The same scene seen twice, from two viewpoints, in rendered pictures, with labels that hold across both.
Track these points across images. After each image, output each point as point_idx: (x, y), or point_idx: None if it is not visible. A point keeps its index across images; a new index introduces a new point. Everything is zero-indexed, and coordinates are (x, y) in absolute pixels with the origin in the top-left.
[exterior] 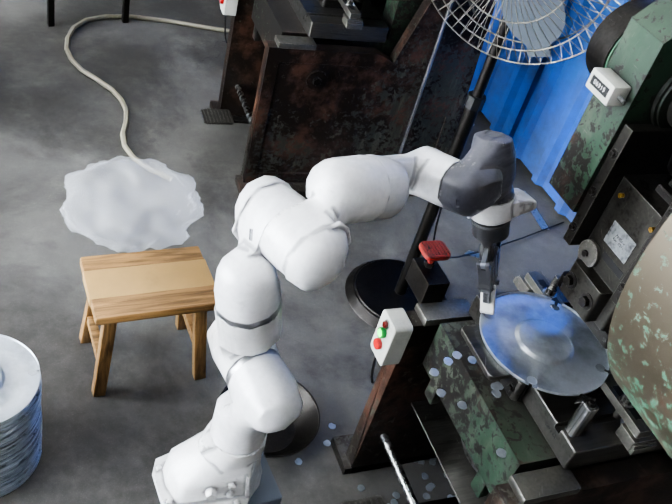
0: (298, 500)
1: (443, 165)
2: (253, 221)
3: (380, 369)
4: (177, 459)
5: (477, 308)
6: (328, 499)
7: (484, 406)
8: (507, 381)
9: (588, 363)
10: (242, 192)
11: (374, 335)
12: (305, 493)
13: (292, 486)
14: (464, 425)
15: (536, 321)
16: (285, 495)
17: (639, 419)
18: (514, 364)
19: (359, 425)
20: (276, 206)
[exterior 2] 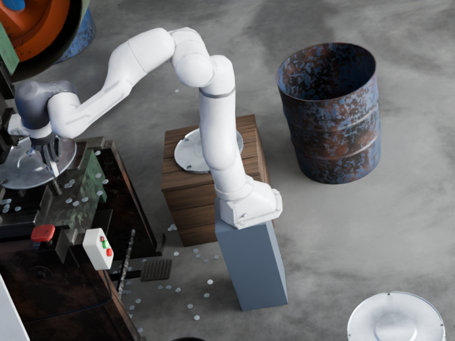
0: (186, 326)
1: (68, 95)
2: (206, 53)
3: (105, 284)
4: (267, 193)
5: (38, 220)
6: (166, 325)
7: (84, 178)
8: (63, 178)
9: (22, 149)
10: (205, 61)
11: (106, 260)
12: (179, 330)
13: (186, 335)
14: (93, 202)
15: (28, 168)
16: (193, 330)
17: None
18: (67, 147)
19: (126, 322)
20: (193, 42)
